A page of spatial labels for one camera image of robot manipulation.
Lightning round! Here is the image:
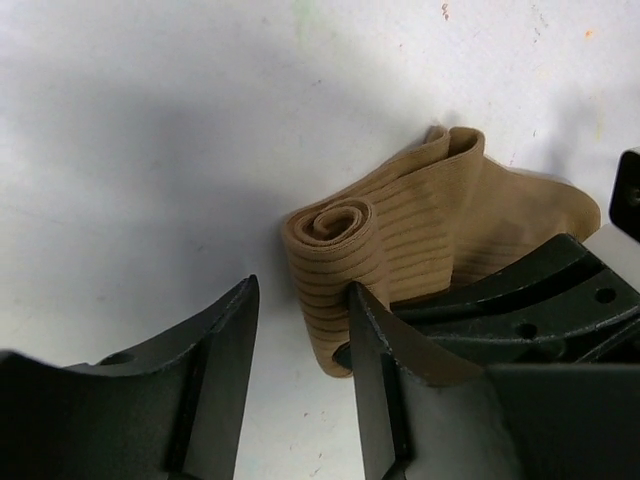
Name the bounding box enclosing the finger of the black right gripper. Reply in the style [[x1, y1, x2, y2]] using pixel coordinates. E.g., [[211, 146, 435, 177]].
[[333, 344, 353, 373], [394, 234, 639, 366]]

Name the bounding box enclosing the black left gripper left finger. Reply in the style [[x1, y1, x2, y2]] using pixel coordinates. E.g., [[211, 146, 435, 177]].
[[1, 276, 260, 479]]

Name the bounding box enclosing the tan ribbed sock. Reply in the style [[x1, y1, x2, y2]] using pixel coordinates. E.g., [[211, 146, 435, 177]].
[[282, 126, 601, 378]]

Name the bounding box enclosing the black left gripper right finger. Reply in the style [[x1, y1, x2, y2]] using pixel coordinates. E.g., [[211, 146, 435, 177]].
[[349, 284, 639, 479]]

